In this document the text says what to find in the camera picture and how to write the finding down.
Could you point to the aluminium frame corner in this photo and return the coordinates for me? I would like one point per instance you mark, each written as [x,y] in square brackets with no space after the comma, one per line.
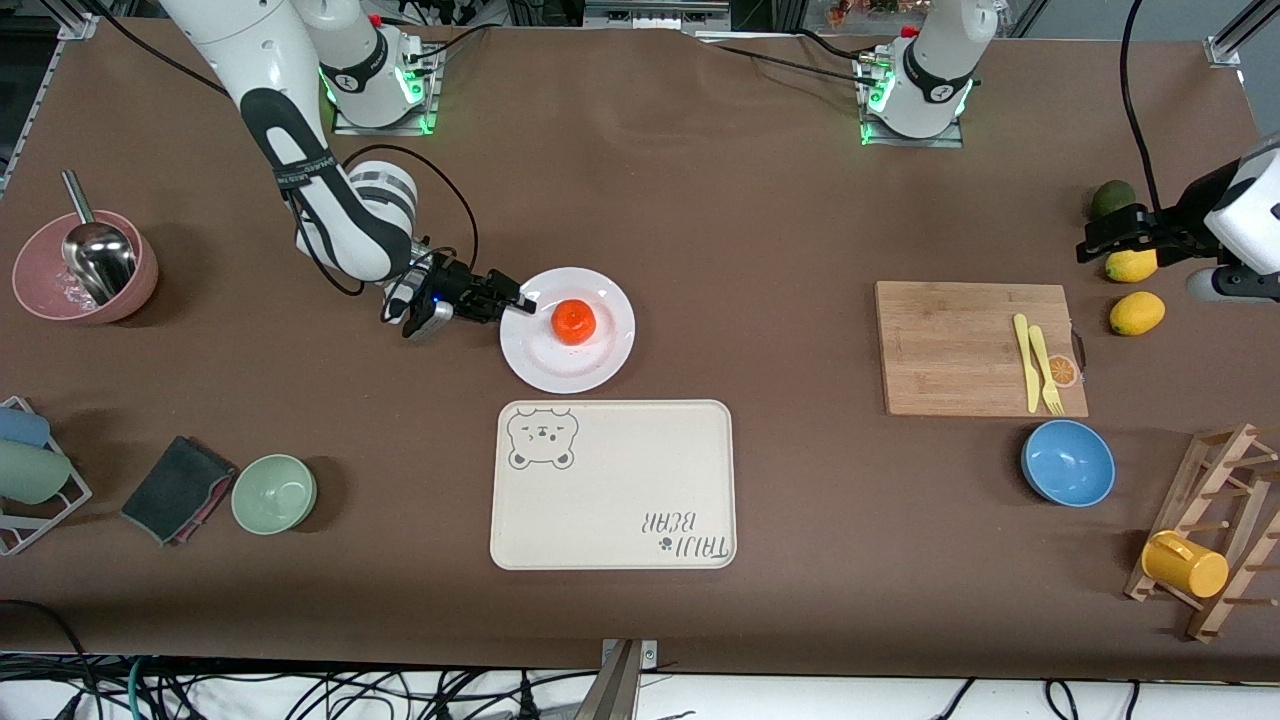
[80,25]
[1225,48]

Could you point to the orange mandarin fruit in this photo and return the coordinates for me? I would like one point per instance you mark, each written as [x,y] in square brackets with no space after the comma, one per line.
[575,322]

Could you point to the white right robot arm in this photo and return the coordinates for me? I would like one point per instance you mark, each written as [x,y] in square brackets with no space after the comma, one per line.
[250,50]

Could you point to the yellow lemon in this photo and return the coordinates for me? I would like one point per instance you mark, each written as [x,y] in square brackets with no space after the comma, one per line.
[1132,269]
[1137,313]

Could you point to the yellow mug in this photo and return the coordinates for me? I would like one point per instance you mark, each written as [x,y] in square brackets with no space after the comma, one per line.
[1190,568]

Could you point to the pink bowl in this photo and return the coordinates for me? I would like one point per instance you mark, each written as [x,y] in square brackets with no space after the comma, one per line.
[40,290]

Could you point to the wooden mug rack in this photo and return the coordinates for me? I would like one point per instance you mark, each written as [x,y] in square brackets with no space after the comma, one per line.
[1187,510]

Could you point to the orange slice sticker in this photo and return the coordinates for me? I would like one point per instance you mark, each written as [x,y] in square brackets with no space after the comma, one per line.
[1068,372]

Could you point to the dark grey cloth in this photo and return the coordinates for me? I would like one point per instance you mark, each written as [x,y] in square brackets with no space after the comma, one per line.
[175,485]

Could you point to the yellow plastic knife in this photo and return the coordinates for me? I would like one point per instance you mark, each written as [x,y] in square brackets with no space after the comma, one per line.
[1027,365]

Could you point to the pale green bowl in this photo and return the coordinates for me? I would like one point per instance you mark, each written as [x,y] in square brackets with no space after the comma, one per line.
[272,495]

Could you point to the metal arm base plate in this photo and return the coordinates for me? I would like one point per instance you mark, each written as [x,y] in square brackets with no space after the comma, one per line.
[385,131]
[915,143]

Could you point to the white round plate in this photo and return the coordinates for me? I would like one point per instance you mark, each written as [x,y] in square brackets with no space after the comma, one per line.
[590,365]

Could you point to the cream bear print tray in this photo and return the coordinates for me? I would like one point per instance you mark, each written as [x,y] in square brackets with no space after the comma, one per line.
[620,480]

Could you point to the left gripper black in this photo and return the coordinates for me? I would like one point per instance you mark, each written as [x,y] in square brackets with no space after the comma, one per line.
[1178,222]

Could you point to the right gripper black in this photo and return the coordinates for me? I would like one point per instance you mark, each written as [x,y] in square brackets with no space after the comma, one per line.
[459,288]

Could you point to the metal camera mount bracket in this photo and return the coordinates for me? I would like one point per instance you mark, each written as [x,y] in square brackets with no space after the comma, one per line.
[620,690]

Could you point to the dark green avocado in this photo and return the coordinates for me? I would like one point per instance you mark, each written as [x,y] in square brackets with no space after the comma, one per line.
[1110,197]

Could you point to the light blue cup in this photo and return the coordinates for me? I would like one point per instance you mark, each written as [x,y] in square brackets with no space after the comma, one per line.
[20,427]

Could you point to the pale green cup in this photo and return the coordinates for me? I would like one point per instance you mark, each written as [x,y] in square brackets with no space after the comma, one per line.
[30,472]

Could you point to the metal scoop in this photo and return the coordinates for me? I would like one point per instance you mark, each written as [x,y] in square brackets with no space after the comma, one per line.
[100,265]

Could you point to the bamboo cutting board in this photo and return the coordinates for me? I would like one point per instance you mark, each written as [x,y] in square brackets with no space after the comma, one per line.
[930,330]

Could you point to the blue bowl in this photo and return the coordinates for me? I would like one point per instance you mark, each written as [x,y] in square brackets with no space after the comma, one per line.
[1068,463]

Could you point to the yellow plastic fork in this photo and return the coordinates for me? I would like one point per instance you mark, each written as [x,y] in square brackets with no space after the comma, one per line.
[1042,355]

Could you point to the pink cloth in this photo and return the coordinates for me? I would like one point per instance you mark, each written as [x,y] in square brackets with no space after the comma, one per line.
[212,503]

